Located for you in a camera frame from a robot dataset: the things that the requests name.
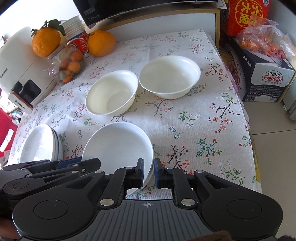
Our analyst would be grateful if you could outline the plain white plate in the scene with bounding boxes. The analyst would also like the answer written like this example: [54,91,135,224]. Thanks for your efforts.
[20,124,63,163]

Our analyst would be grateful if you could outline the small white bowl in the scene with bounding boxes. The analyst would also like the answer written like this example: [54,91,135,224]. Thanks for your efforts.
[82,122,154,185]

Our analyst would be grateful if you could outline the large white bowl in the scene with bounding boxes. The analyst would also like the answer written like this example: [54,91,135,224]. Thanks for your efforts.
[85,70,138,116]
[138,56,201,99]

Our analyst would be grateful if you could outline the red plastic chair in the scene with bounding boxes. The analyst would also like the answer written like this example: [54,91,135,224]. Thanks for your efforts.
[0,109,18,157]

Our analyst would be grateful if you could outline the white air fryer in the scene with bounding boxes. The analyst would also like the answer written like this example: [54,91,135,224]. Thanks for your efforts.
[0,27,58,114]

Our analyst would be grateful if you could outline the floral tablecloth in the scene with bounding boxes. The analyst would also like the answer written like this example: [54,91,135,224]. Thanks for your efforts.
[8,30,258,191]

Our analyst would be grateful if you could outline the glass jar of small oranges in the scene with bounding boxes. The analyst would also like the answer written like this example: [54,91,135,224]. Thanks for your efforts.
[47,44,86,83]

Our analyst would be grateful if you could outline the red paper cup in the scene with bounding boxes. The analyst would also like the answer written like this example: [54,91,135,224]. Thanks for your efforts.
[67,38,89,56]

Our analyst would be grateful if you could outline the orange with leaves on jar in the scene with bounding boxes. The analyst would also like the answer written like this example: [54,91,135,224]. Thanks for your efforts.
[31,19,66,58]

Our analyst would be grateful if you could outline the large orange on table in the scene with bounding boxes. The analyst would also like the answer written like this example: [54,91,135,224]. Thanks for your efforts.
[87,30,116,57]

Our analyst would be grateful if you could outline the Ganten water carton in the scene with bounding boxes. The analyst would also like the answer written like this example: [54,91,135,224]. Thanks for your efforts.
[223,37,295,102]

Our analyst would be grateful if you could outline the stack of paper cups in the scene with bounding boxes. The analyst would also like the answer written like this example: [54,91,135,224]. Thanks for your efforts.
[61,16,85,40]

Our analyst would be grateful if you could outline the white refrigerator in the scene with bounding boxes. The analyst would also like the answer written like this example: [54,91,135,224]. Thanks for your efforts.
[283,80,296,121]

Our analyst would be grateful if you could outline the white wooden shelf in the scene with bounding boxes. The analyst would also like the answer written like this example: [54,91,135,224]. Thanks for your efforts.
[90,4,220,47]

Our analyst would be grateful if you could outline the black microwave oven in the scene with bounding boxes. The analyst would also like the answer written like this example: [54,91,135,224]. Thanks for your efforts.
[73,0,227,27]

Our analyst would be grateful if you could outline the bag of small oranges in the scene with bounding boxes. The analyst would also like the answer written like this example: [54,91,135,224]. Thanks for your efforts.
[237,15,295,59]

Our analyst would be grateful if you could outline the red gift box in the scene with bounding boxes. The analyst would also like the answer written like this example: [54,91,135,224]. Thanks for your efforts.
[221,0,271,37]

